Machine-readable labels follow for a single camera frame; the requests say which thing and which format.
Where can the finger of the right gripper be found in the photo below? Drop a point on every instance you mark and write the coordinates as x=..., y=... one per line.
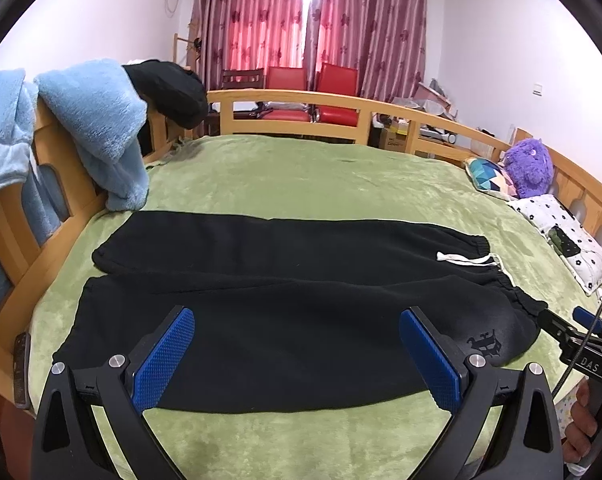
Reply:
x=588, y=320
x=558, y=328

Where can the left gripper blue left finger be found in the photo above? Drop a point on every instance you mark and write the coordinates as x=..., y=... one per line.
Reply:
x=153, y=361

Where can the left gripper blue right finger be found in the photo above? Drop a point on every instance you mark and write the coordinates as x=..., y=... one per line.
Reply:
x=437, y=358

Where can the black sweatpants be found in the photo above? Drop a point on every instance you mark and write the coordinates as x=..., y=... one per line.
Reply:
x=295, y=315

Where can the person's right hand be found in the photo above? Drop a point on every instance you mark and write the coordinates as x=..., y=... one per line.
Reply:
x=576, y=443

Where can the white dotted pillow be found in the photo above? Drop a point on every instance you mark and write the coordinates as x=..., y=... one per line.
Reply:
x=576, y=247

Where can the colourful geometric pillow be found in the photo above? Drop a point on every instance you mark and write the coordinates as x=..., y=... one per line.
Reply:
x=490, y=178

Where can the purple plush toy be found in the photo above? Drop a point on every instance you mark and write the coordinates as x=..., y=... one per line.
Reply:
x=530, y=168

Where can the green plush bed blanket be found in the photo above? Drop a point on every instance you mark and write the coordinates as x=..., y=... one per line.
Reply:
x=287, y=178

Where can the cardboard box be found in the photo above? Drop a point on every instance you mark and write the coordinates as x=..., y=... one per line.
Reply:
x=391, y=140

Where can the light blue fleece garment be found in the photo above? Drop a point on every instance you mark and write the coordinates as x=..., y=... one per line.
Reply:
x=96, y=103

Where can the dark wooden chair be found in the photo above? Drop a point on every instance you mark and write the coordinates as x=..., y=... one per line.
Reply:
x=242, y=79

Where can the right red chair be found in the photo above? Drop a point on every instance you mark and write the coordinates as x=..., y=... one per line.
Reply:
x=340, y=80

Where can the dark red curtains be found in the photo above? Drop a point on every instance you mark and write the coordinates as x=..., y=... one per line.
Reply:
x=383, y=40

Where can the wooden bed frame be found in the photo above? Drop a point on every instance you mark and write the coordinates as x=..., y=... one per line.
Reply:
x=32, y=267

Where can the white wall switch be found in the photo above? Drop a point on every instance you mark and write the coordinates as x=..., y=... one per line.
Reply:
x=537, y=90

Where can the black garment on rail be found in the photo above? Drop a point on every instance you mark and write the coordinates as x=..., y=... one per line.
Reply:
x=177, y=93

